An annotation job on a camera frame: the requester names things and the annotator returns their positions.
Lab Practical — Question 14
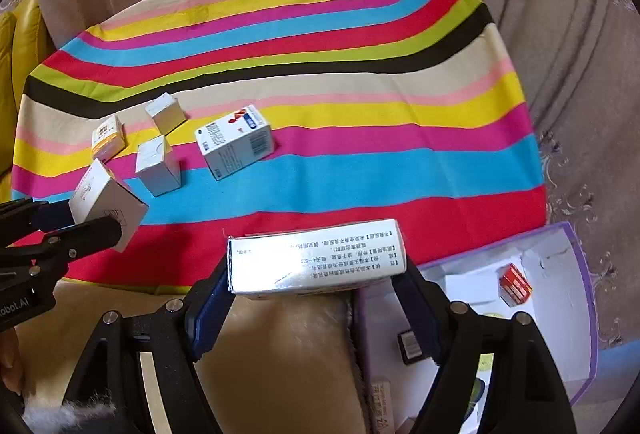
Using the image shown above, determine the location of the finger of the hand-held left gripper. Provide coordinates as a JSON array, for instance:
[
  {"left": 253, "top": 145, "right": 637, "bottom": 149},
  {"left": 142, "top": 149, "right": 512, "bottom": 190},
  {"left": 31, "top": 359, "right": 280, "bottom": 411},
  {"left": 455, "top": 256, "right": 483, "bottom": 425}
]
[
  {"left": 0, "top": 198, "right": 77, "bottom": 245},
  {"left": 29, "top": 215, "right": 127, "bottom": 281}
]

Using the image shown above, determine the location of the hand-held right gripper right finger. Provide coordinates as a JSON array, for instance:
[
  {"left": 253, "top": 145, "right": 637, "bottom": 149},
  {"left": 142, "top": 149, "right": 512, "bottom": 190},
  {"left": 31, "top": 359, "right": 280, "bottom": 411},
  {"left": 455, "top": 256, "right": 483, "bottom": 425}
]
[{"left": 390, "top": 256, "right": 578, "bottom": 434}]

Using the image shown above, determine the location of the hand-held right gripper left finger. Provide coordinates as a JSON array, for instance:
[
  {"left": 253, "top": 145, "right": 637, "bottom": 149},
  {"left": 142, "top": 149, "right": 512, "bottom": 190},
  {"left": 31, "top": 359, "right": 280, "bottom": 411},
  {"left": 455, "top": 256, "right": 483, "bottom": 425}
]
[{"left": 62, "top": 256, "right": 236, "bottom": 434}]

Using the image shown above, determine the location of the white box grey print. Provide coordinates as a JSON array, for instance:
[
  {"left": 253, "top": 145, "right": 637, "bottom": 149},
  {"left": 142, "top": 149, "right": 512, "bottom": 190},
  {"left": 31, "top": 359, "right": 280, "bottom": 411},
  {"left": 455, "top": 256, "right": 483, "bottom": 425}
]
[{"left": 67, "top": 159, "right": 150, "bottom": 255}]

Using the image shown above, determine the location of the tall black box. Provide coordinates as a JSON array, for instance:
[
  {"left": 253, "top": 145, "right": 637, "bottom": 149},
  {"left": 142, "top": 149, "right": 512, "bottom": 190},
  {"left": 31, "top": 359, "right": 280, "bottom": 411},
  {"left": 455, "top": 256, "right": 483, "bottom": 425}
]
[{"left": 396, "top": 328, "right": 427, "bottom": 366}]

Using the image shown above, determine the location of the round yellow-green pad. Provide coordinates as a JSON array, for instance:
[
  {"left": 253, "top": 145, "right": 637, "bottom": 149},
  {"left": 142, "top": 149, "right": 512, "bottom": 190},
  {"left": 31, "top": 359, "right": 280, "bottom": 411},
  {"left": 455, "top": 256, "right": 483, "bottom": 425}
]
[{"left": 470, "top": 353, "right": 493, "bottom": 417}]

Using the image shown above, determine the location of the red and white box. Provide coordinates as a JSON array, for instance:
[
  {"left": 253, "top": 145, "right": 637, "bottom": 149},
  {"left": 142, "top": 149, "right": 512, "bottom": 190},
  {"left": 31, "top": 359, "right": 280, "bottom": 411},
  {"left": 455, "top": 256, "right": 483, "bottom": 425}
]
[{"left": 497, "top": 264, "right": 533, "bottom": 307}]

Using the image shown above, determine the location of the white medicine box black text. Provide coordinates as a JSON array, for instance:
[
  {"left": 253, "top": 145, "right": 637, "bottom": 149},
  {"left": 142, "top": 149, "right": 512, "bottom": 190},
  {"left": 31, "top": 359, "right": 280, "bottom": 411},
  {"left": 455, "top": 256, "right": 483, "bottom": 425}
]
[{"left": 227, "top": 219, "right": 408, "bottom": 297}]

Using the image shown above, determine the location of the purple cardboard box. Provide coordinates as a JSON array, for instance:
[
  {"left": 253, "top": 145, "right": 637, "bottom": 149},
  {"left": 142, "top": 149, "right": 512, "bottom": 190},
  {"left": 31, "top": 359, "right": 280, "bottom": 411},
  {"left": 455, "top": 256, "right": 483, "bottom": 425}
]
[{"left": 350, "top": 221, "right": 601, "bottom": 434}]

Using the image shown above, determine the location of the person's left hand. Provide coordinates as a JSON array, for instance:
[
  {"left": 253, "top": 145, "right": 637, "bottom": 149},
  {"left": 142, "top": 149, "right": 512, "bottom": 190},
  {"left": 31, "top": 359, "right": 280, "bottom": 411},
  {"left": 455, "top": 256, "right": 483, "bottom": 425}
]
[{"left": 0, "top": 329, "right": 26, "bottom": 396}]

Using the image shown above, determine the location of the plain white box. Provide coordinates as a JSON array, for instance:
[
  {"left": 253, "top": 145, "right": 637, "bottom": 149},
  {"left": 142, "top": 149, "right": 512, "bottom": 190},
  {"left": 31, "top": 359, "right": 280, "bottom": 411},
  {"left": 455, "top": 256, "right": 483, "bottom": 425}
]
[{"left": 135, "top": 136, "right": 182, "bottom": 197}]

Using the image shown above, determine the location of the orange and white box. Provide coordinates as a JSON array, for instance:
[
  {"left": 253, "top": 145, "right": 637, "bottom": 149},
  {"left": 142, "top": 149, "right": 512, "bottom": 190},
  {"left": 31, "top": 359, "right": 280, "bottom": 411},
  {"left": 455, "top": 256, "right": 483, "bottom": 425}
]
[{"left": 91, "top": 115, "right": 126, "bottom": 162}]

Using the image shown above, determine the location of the white cube box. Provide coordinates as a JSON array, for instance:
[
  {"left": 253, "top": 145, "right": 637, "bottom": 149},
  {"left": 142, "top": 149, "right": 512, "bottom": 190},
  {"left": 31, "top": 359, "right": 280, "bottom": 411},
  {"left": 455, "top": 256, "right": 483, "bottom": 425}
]
[{"left": 145, "top": 94, "right": 187, "bottom": 135}]

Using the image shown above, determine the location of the blue and white medicine box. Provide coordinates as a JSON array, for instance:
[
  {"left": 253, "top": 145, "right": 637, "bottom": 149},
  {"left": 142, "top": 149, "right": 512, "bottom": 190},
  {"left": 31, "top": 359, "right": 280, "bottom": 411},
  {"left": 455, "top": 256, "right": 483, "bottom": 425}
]
[{"left": 195, "top": 104, "right": 275, "bottom": 182}]

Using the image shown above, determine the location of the yellow sofa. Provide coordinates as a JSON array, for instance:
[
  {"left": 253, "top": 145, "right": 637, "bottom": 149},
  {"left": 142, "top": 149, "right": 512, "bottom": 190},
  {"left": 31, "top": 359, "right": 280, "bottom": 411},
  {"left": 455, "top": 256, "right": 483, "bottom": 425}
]
[{"left": 0, "top": 0, "right": 57, "bottom": 177}]

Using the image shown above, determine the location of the striped colourful cloth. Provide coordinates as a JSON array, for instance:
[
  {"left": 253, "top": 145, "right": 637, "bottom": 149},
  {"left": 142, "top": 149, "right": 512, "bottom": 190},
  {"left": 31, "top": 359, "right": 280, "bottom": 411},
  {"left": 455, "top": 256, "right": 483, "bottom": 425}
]
[{"left": 10, "top": 0, "right": 548, "bottom": 287}]

